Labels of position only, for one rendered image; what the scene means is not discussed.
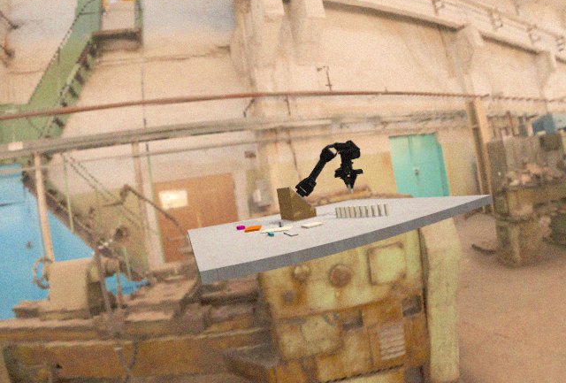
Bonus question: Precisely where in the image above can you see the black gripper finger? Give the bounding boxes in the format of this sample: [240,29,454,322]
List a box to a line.
[348,175,357,189]
[340,177,350,188]

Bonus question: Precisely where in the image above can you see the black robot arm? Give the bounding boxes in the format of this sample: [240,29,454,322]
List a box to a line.
[295,141,361,197]

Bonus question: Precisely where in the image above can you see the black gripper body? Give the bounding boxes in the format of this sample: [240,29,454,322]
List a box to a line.
[334,160,363,178]

